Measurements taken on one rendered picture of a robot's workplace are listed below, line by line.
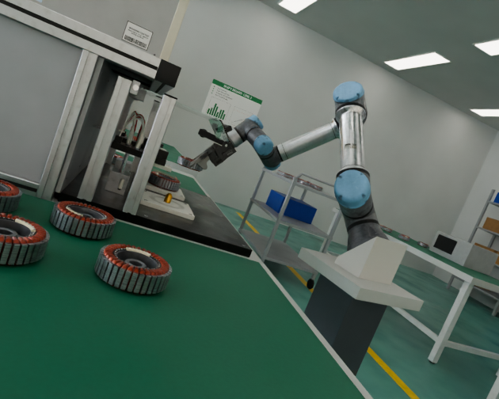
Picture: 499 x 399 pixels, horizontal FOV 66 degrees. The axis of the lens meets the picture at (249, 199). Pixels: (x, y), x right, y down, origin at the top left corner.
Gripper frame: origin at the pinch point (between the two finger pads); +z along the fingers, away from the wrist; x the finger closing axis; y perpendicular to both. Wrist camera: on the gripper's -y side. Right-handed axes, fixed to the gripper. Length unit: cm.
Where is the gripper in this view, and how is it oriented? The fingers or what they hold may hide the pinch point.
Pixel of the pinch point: (188, 164)
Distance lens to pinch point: 167.6
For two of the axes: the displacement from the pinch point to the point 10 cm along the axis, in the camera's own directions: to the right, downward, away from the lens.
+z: -8.1, 5.8, -0.2
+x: -1.5, -1.7, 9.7
